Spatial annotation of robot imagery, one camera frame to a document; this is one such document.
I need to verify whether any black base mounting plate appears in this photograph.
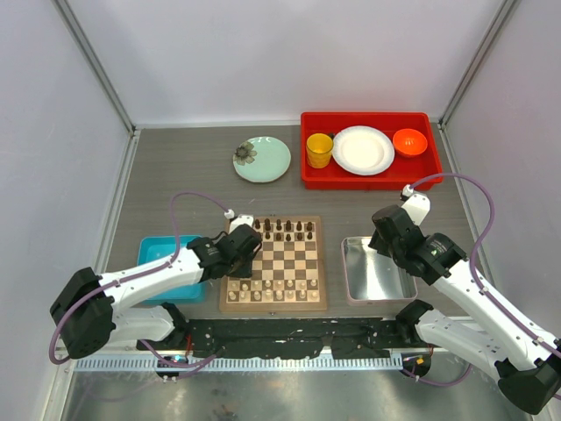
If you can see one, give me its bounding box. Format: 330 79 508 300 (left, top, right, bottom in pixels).
149 318 429 360

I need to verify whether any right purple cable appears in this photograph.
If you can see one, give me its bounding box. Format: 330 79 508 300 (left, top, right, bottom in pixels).
402 174 561 400

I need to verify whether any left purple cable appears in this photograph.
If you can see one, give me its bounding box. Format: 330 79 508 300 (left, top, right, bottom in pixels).
48 191 233 379

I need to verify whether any red plastic bin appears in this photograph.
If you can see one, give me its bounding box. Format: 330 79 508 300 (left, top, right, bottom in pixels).
301 111 442 190

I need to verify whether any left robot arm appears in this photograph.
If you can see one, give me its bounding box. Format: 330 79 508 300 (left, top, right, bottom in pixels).
48 224 262 364

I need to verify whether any yellow plastic cup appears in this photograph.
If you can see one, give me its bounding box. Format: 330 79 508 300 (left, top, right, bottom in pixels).
306 133 333 169

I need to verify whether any orange plastic bowl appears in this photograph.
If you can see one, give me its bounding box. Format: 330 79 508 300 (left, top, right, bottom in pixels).
392 128 428 158

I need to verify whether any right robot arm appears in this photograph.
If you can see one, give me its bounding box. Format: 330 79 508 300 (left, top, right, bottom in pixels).
369 205 560 415

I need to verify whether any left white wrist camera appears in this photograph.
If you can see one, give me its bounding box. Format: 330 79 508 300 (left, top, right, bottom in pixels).
224 209 254 233

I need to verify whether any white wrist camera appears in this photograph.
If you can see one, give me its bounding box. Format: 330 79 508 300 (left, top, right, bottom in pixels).
224 209 254 233
401 184 431 225

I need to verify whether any blue plastic tray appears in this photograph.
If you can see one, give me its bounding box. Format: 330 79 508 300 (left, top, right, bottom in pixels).
137 236 206 305

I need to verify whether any purple cable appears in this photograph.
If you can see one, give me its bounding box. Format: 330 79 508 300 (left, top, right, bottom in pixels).
402 174 561 400
48 191 233 379

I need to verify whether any wooden chess board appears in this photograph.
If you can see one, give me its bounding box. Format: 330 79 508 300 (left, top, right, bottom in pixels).
219 216 328 314

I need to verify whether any silver metal tray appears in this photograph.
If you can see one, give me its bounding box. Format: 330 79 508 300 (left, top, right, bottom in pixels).
341 237 418 306

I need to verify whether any white paper plate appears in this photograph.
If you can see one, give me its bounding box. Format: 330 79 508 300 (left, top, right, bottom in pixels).
332 125 395 176

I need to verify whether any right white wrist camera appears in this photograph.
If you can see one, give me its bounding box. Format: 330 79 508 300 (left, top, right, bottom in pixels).
401 184 431 225

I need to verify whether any mint green flower plate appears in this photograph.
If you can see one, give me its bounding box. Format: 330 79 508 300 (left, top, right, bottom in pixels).
232 136 292 183

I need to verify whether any aluminium frame rail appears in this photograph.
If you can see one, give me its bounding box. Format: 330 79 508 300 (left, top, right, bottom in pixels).
54 315 536 356

